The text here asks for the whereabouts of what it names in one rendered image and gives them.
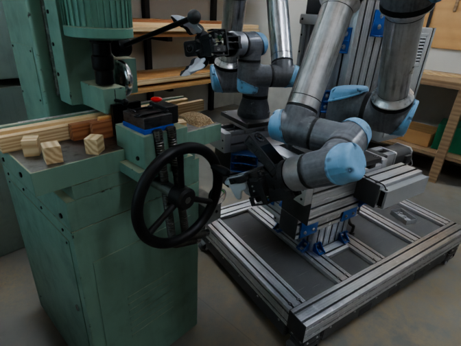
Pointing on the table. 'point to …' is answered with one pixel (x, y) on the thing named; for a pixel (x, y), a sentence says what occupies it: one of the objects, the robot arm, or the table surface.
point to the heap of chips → (196, 119)
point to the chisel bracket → (101, 95)
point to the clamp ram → (121, 112)
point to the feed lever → (120, 49)
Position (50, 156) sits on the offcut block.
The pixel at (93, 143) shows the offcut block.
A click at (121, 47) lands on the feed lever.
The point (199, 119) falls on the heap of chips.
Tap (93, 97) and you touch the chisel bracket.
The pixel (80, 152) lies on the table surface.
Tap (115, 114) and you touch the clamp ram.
